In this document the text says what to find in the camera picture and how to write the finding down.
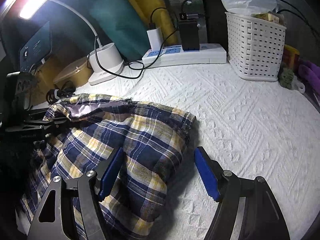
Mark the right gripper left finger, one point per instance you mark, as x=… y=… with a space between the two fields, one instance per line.
x=107 y=172

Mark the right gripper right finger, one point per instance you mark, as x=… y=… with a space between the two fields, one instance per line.
x=211 y=174

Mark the blue yellow plaid pants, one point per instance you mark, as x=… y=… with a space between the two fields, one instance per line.
x=63 y=204

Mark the white textured bedspread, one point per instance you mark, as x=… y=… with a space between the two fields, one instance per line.
x=250 y=128

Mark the brown lidded bowl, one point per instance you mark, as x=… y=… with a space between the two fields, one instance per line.
x=78 y=72

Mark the white desk lamp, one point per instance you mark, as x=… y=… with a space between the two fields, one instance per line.
x=35 y=30

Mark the small green object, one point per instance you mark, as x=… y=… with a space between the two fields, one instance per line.
x=286 y=77

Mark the white power strip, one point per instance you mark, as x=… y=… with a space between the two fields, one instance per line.
x=209 y=53

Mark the white plastic lattice basket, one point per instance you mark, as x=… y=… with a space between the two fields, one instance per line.
x=255 y=47

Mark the yellow orange jar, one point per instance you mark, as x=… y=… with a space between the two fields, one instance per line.
x=290 y=57

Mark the purple cloth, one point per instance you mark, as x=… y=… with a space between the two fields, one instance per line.
x=310 y=72

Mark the teal curtain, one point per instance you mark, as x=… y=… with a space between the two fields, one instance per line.
x=115 y=21

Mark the black power adapter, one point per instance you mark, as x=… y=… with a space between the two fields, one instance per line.
x=188 y=33

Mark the white usb charger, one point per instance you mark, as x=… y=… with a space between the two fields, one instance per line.
x=155 y=37

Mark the yellow curtain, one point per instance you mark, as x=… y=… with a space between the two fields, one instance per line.
x=153 y=10

